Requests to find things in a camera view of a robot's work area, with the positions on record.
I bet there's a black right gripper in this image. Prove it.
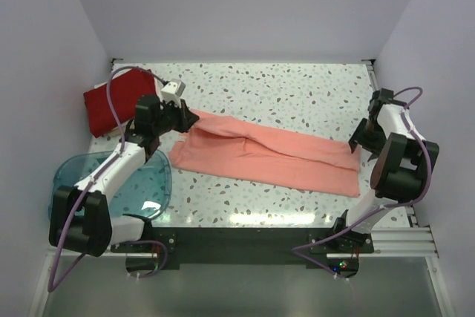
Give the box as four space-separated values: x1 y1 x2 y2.
348 118 386 161

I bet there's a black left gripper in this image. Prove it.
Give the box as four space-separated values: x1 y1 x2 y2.
153 97 199 136

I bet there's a salmon pink t-shirt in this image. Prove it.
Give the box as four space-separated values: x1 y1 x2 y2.
169 111 360 197

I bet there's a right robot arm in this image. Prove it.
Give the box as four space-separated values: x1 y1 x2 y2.
328 88 439 252

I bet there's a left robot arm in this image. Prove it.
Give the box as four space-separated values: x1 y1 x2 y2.
48 95 199 257

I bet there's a folded red t-shirt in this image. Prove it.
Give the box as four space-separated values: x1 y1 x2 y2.
82 68 158 137

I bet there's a blue transparent plastic bin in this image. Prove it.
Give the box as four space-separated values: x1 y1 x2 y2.
52 151 172 220

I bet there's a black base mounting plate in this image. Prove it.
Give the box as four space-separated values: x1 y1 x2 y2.
110 226 375 272

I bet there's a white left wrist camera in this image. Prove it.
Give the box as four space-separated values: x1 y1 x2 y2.
160 79 186 105

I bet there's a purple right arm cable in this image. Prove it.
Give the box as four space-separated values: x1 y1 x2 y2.
291 86 433 270

